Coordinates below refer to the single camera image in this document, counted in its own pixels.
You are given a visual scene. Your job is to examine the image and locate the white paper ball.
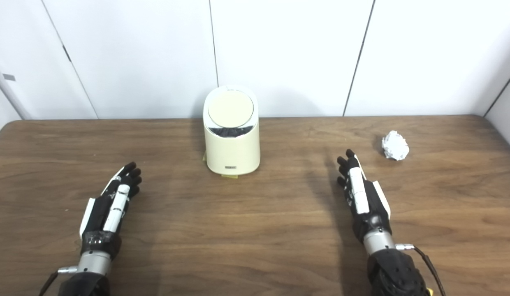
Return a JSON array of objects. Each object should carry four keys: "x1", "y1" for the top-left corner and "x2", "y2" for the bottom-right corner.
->
[{"x1": 382, "y1": 130, "x2": 410, "y2": 161}]

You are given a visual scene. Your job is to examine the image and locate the cream-colored lidded trash bin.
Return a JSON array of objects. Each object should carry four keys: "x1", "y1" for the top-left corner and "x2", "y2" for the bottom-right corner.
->
[{"x1": 203, "y1": 85, "x2": 261, "y2": 176}]

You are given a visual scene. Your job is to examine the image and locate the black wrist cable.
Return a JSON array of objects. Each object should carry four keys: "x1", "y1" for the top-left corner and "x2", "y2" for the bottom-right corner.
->
[
  {"x1": 396, "y1": 243, "x2": 447, "y2": 296},
  {"x1": 39, "y1": 266, "x2": 79, "y2": 296}
]

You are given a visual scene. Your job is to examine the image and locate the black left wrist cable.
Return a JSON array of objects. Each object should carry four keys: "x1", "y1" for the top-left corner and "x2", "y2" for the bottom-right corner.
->
[{"x1": 39, "y1": 266, "x2": 79, "y2": 296}]

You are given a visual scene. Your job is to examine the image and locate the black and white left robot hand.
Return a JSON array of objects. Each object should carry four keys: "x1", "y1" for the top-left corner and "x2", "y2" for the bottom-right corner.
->
[{"x1": 79, "y1": 162, "x2": 142, "y2": 259}]

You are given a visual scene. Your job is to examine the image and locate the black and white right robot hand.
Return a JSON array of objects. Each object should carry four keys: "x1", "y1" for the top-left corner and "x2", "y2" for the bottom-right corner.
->
[{"x1": 336, "y1": 149, "x2": 392, "y2": 243}]

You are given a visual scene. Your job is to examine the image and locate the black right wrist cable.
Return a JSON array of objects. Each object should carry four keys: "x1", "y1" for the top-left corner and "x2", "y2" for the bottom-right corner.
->
[{"x1": 396, "y1": 243, "x2": 447, "y2": 296}]

